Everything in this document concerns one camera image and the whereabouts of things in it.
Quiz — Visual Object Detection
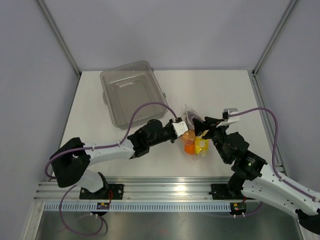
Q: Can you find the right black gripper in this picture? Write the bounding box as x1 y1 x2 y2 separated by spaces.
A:
192 116 230 163

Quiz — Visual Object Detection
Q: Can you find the clear zip top bag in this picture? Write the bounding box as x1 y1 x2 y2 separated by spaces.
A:
179 103 209 157

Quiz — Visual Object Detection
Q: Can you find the orange toy fruit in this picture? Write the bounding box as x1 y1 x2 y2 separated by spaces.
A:
181 129 196 155

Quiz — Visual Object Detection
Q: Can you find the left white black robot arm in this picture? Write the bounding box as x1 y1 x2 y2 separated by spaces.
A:
50 118 188 199

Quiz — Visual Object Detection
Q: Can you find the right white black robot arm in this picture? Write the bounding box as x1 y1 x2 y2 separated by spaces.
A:
192 117 320 235

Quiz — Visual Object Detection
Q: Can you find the clear grey plastic bin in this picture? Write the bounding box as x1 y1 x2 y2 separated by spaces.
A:
100 60 168 129

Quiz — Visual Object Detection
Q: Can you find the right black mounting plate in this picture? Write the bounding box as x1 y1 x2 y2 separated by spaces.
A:
210 183 244 200

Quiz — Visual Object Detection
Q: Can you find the black mounting plate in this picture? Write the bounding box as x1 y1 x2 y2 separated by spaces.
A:
210 183 244 200
79 183 124 200

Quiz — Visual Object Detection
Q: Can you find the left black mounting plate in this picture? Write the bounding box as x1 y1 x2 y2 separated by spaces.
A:
79 183 124 200

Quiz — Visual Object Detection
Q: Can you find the right small circuit board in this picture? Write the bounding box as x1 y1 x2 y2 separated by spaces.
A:
232 202 247 212

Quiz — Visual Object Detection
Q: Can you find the small circuit board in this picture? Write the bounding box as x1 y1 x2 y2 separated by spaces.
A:
232 202 247 212
96 202 110 210

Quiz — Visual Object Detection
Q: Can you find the left small circuit board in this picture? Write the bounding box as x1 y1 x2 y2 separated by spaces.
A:
96 202 110 210

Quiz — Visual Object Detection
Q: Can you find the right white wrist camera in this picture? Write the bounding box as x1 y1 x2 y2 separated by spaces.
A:
216 108 240 127

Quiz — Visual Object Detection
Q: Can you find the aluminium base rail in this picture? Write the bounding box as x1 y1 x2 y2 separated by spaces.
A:
33 176 306 202

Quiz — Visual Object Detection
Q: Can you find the white slotted cable duct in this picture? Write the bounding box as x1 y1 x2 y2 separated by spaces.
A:
44 202 231 213

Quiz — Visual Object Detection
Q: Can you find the right aluminium frame post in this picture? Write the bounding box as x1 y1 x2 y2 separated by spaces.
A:
252 0 300 77

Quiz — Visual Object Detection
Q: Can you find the aluminium frame post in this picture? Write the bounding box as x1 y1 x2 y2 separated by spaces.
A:
252 0 300 77
35 0 82 78

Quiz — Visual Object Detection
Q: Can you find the left aluminium frame post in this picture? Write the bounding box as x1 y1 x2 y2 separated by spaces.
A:
35 0 82 78

